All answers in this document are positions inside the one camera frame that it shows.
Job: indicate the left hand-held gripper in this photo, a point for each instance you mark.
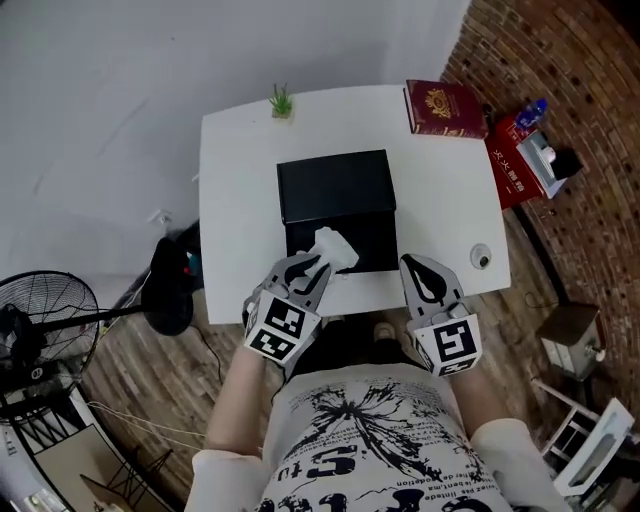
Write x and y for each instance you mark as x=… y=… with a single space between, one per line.
x=280 y=327

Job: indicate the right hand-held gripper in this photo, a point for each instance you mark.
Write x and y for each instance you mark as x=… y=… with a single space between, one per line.
x=452 y=342

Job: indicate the black cardboard box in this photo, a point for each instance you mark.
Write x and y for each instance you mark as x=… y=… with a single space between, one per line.
x=335 y=190

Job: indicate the person's left forearm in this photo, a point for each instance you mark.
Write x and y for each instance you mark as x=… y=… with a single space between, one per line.
x=240 y=400

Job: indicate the person's right forearm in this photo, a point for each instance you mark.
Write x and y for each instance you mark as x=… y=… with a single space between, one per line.
x=472 y=400

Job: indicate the person's shoe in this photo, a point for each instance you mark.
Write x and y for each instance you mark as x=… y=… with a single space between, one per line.
x=384 y=331

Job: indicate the person's black shorts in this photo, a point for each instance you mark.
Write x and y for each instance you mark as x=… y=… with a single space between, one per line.
x=345 y=350

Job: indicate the black bag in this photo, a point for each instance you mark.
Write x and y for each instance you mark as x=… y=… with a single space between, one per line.
x=185 y=250

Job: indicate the red flat carton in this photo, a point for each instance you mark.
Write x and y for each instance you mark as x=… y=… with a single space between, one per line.
x=510 y=175

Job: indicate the white open carton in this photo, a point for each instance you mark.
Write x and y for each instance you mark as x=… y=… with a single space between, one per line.
x=537 y=160

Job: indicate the person's white printed shirt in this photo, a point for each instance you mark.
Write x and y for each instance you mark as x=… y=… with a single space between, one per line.
x=370 y=450

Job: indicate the dark red hardcover book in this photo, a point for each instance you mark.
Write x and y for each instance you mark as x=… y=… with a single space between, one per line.
x=445 y=107

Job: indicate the small green potted plant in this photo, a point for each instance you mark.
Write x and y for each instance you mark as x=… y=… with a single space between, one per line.
x=281 y=102

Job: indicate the small black case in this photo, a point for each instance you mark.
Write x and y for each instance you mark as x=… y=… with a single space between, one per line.
x=567 y=162

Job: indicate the blue plastic bottle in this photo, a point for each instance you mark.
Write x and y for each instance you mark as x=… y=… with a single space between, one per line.
x=531 y=114

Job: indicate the black standing fan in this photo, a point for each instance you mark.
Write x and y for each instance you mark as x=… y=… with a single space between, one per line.
x=45 y=325

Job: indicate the black metal rack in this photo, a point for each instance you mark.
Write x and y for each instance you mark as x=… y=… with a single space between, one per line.
x=75 y=465

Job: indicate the white wall socket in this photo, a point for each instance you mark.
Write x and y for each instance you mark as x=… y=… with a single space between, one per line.
x=160 y=217

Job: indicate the white metal frame chair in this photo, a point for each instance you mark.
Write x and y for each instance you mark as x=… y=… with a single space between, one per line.
x=595 y=445

